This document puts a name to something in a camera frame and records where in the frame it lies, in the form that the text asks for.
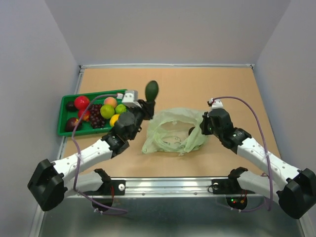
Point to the green plastic tray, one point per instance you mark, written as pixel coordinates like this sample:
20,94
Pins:
86,128

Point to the bright red apple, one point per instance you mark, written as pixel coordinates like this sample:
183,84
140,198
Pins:
81,102

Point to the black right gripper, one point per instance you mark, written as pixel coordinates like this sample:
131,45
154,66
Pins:
206,117

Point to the yellow pear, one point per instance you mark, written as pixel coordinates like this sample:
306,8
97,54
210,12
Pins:
113,119

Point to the dark red grape bunch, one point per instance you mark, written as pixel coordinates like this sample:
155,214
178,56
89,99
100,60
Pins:
96,120

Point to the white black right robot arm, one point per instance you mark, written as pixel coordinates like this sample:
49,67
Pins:
293,189

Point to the dark green avocado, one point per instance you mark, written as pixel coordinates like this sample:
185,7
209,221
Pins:
151,91

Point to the aluminium front rail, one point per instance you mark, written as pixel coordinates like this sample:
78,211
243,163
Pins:
169,187

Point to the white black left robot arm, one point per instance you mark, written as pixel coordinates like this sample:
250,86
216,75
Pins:
48,181

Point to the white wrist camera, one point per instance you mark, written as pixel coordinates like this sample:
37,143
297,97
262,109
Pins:
215,104
130,99

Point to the cracked lime green fruit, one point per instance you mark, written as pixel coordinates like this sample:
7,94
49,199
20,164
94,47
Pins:
120,108

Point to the green round apple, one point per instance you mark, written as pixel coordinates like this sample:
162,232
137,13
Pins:
107,111

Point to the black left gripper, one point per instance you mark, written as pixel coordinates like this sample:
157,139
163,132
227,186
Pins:
147,109

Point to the light green plastic bag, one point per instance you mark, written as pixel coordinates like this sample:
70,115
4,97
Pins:
168,132

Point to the dark purple plum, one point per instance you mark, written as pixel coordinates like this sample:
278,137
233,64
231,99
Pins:
70,106

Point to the dark red apple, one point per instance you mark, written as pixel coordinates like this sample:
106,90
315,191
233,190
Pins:
72,123

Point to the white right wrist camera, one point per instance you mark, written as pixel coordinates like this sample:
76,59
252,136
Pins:
215,104

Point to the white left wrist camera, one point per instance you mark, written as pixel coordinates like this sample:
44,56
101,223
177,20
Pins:
130,99

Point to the orange pink peach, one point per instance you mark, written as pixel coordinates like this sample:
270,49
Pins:
111,101

